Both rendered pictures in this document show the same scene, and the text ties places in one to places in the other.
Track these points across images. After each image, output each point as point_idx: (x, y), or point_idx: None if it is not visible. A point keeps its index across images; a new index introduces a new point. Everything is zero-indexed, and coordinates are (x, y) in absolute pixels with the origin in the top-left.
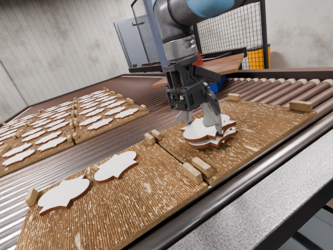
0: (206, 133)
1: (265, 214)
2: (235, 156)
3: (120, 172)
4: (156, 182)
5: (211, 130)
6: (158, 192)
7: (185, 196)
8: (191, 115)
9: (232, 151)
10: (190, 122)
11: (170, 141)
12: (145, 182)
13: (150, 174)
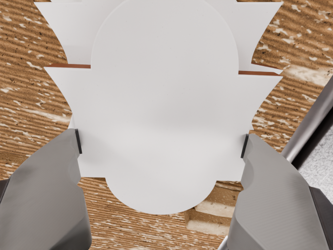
0: (209, 176)
1: (330, 192)
2: (273, 126)
3: None
4: (150, 240)
5: (220, 154)
6: (174, 249)
7: (221, 237)
8: (76, 166)
9: (257, 110)
10: (79, 146)
11: (27, 136)
12: (131, 246)
13: (120, 235)
